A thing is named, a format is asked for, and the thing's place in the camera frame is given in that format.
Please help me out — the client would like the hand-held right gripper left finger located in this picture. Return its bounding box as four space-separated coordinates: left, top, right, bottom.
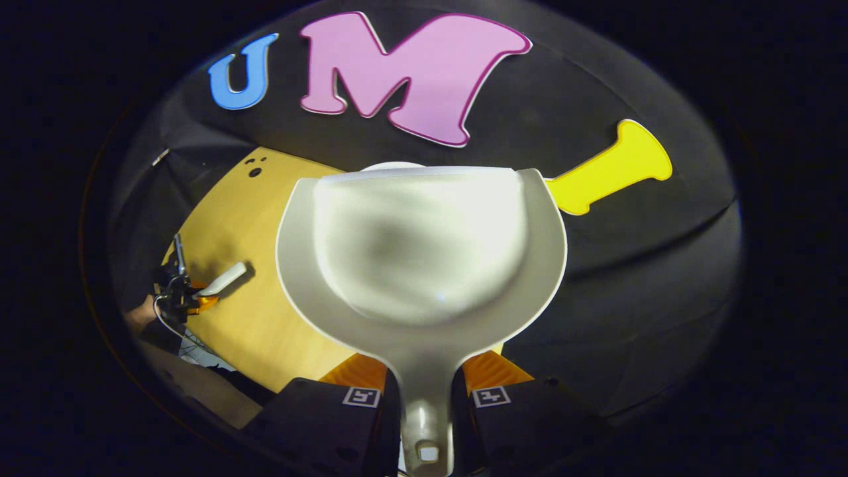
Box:
241 351 402 477

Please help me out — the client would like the white cable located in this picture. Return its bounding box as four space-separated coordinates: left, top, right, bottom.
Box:
152 295 223 362

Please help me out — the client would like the wooden desktop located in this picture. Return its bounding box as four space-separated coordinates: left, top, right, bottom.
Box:
161 147 505 393

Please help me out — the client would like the white plastic dustpan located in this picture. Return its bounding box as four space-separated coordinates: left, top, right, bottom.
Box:
276 166 568 477

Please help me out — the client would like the grey fabric surface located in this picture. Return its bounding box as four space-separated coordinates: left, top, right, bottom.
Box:
136 339 266 430

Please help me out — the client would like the small white broom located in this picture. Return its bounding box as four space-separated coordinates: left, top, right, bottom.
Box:
196 261 248 298

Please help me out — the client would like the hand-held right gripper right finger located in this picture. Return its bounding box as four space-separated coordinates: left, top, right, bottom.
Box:
453 349 611 477

